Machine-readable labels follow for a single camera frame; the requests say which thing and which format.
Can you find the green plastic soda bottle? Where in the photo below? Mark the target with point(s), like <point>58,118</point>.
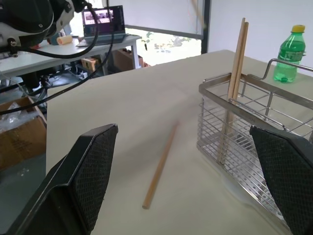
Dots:
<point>289,56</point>

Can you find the white side table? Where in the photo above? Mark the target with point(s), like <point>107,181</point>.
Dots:
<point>73,52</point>

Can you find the wooden chopstick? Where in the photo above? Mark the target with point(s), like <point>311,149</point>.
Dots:
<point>161,166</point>
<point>240,71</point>
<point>236,73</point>

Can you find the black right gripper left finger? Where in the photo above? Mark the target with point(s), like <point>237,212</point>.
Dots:
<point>73,181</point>

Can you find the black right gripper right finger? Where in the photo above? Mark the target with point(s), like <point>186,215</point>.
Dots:
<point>286,169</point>

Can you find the brown cardboard box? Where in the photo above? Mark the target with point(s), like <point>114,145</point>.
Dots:
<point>19,137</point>

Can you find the beige foam roll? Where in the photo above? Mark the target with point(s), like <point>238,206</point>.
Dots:
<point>64,39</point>

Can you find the open laptop computer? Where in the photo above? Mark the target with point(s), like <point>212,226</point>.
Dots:
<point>104,24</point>

